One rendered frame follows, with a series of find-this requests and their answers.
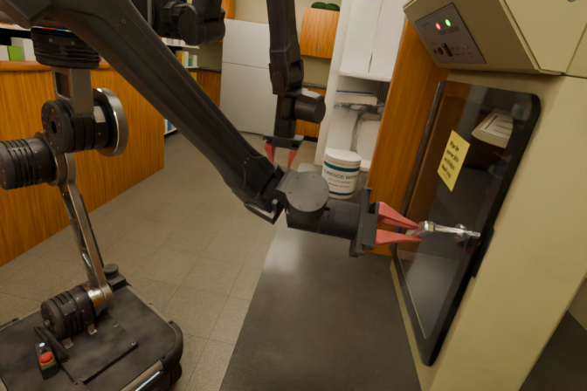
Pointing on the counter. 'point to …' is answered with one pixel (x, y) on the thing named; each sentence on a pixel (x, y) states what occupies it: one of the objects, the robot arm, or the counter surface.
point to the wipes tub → (341, 172)
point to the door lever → (435, 230)
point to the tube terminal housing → (522, 244)
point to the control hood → (512, 7)
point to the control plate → (453, 35)
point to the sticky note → (452, 159)
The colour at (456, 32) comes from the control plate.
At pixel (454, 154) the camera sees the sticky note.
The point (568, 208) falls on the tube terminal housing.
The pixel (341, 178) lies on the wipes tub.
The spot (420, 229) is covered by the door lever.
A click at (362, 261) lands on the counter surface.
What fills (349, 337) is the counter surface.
